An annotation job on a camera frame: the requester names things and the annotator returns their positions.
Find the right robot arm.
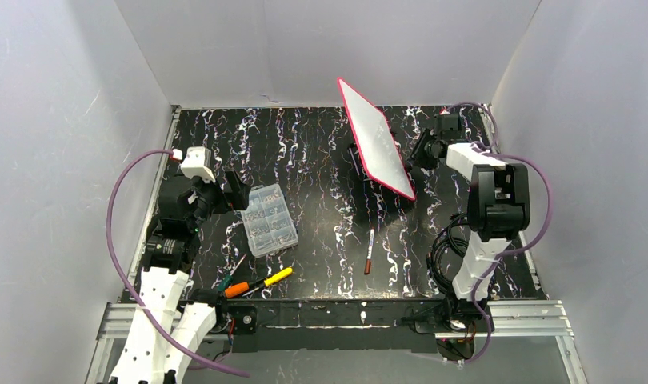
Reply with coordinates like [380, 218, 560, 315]
[404, 113, 530, 322]

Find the orange handled screwdriver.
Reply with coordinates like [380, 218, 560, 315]
[223, 280, 264, 299]

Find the clear plastic screw box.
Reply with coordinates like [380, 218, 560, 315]
[241, 184, 298, 258]

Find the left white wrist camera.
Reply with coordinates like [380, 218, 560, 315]
[180, 146, 215, 183]

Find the pink framed whiteboard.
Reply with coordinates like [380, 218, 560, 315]
[337, 78, 416, 201]

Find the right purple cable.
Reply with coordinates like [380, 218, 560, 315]
[441, 102, 554, 365]

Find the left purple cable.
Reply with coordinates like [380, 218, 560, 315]
[106, 149, 251, 379]

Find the aluminium frame rail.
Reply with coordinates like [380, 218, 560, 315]
[85, 299, 587, 384]

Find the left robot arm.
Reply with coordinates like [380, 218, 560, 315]
[109, 170, 250, 383]

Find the yellow handled screwdriver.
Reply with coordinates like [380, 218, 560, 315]
[242, 267, 293, 295]

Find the white marker pen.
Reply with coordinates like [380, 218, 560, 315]
[366, 228, 375, 263]

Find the wire whiteboard stand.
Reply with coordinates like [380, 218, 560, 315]
[347, 143, 375, 182]

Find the green handled screwdriver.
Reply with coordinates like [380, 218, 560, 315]
[217, 255, 246, 292]

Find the purple cable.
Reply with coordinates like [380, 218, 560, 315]
[441, 102, 554, 365]
[106, 149, 251, 379]

